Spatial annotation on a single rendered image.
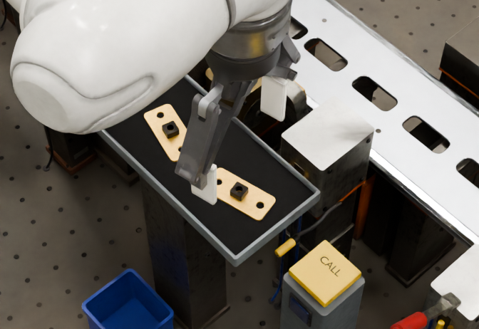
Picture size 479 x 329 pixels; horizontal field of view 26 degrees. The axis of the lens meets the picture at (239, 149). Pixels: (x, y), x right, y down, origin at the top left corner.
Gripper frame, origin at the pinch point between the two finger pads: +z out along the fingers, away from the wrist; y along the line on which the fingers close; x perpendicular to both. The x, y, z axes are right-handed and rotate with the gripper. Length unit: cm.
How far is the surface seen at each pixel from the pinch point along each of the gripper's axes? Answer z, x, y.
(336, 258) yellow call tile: 10.0, -14.0, -0.6
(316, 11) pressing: 27, 15, 44
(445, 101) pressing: 26.2, -10.4, 39.5
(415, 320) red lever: 13.6, -24.8, -0.3
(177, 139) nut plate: 10.2, 11.0, 2.7
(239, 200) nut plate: 9.9, -0.5, -0.4
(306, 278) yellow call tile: 10.0, -12.5, -4.6
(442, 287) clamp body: 19.8, -24.8, 8.5
